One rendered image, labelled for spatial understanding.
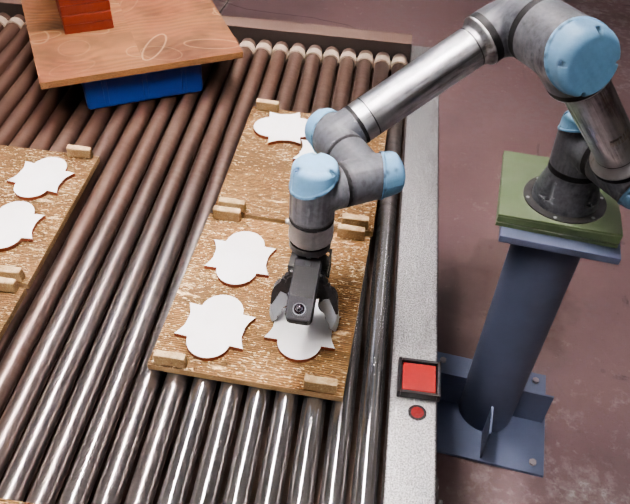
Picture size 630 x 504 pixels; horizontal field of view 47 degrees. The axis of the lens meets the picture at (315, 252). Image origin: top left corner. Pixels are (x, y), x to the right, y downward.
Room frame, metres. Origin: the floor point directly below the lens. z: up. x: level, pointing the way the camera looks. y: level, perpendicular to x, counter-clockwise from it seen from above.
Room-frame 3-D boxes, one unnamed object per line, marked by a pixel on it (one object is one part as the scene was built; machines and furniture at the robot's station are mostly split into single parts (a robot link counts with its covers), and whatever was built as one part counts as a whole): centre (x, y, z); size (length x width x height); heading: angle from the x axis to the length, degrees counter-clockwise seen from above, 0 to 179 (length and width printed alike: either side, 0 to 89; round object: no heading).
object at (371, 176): (0.95, -0.07, 1.24); 0.11 x 0.11 x 0.08; 28
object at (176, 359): (0.76, 0.24, 0.95); 0.06 x 0.02 x 0.03; 83
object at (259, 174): (1.35, 0.03, 0.93); 0.41 x 0.35 x 0.02; 174
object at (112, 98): (1.73, 0.52, 0.97); 0.31 x 0.31 x 0.10; 24
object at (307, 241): (0.88, 0.01, 1.16); 0.08 x 0.08 x 0.05
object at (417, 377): (0.77, -0.20, 0.92); 0.06 x 0.06 x 0.01; 85
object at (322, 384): (0.72, -0.02, 0.95); 0.06 x 0.02 x 0.03; 83
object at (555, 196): (1.32, -0.58, 0.95); 0.15 x 0.15 x 0.10
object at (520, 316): (1.32, -0.58, 0.44); 0.38 x 0.38 x 0.87; 79
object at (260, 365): (0.93, 0.08, 0.93); 0.41 x 0.35 x 0.02; 173
